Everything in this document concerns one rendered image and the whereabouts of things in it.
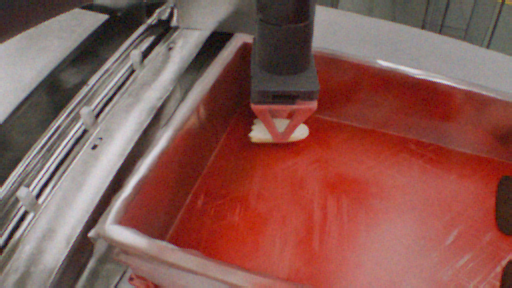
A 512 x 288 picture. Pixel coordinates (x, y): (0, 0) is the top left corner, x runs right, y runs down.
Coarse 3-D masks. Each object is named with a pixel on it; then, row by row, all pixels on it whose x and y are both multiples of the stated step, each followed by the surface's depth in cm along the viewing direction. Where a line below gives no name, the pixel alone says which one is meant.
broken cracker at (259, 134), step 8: (256, 120) 48; (280, 120) 48; (288, 120) 48; (256, 128) 47; (264, 128) 47; (280, 128) 47; (304, 128) 47; (256, 136) 46; (264, 136) 46; (296, 136) 46; (304, 136) 47
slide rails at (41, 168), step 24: (144, 48) 61; (120, 72) 57; (96, 96) 53; (120, 96) 52; (72, 120) 49; (96, 120) 49; (48, 168) 43; (48, 192) 40; (0, 216) 38; (0, 264) 33
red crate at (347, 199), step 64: (320, 128) 52; (192, 192) 44; (256, 192) 44; (320, 192) 44; (384, 192) 44; (448, 192) 44; (256, 256) 38; (320, 256) 38; (384, 256) 38; (448, 256) 38
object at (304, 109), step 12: (276, 96) 39; (288, 96) 39; (252, 108) 40; (264, 108) 40; (276, 108) 41; (288, 108) 41; (300, 108) 40; (312, 108) 40; (264, 120) 42; (300, 120) 42; (276, 132) 44; (288, 132) 44
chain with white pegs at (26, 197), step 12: (132, 60) 58; (144, 60) 61; (132, 72) 58; (84, 108) 48; (84, 120) 48; (84, 132) 49; (48, 180) 43; (24, 192) 38; (24, 204) 39; (24, 216) 39; (0, 252) 36
